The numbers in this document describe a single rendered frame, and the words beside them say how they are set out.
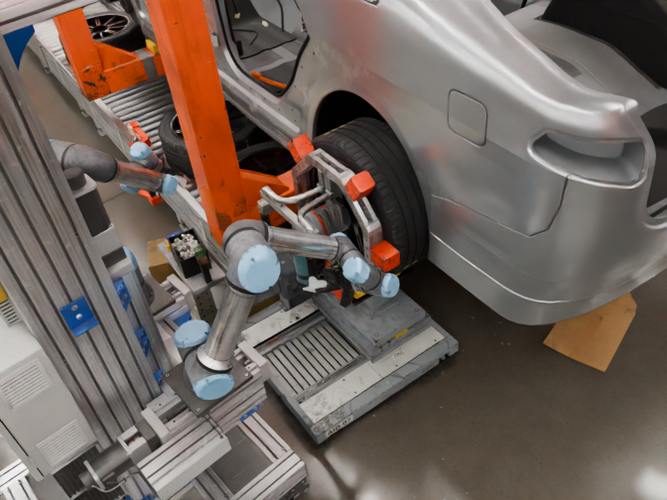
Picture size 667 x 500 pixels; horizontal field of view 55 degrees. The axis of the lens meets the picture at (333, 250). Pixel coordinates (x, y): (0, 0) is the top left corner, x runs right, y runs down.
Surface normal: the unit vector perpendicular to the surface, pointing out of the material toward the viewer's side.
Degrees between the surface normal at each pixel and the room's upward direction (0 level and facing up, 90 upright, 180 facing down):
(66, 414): 90
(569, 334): 1
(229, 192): 90
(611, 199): 89
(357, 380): 0
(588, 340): 1
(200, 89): 90
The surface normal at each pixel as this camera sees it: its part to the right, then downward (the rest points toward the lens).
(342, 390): -0.08, -0.74
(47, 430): 0.66, 0.46
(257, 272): 0.49, 0.46
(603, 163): 0.16, -0.75
